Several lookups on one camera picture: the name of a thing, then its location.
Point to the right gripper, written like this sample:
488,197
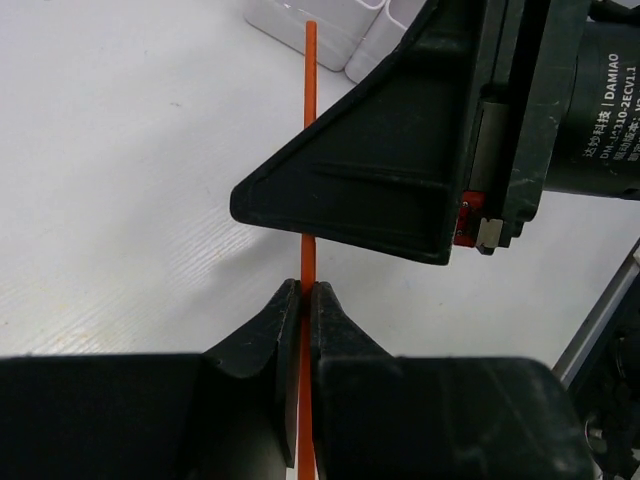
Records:
383,168

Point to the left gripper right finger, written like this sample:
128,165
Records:
380,416

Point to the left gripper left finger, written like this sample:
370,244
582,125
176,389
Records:
226,413

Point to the red chopstick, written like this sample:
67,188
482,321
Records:
305,455

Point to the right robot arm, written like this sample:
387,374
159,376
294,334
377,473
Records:
596,154

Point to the white divided container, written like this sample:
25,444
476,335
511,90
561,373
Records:
354,36

